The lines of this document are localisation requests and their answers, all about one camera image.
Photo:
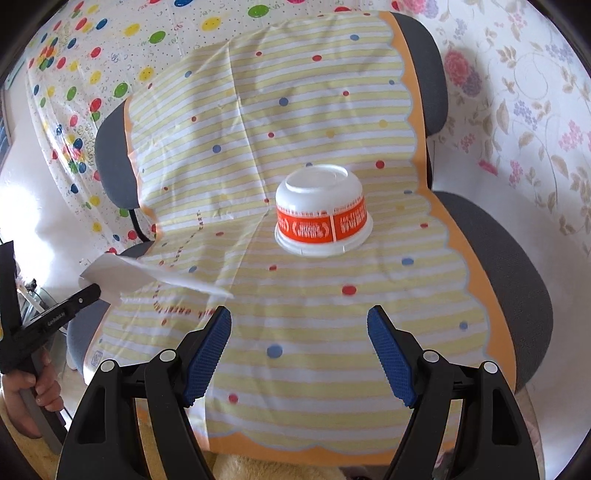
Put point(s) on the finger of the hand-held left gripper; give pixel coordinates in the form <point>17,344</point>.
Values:
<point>69,307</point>

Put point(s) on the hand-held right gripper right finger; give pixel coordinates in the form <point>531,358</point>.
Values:
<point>392,355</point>

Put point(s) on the floral print cloth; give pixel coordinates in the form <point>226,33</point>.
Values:
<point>531,92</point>

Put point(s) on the white and orange noodle bowl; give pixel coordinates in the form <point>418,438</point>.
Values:
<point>318,198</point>

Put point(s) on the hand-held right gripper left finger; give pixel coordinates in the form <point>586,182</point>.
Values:
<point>207,355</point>

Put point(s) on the person's left hand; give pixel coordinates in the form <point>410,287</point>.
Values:
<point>14,397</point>

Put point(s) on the grey office chair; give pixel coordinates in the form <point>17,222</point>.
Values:
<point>508,277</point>

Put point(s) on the balloon print plastic sheet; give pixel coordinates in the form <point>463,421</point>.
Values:
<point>115,46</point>

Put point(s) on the yellow striped dotted plastic sheet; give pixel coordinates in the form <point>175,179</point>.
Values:
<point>323,314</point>

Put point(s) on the cream fluffy cloth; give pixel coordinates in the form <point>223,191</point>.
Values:
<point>240,468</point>

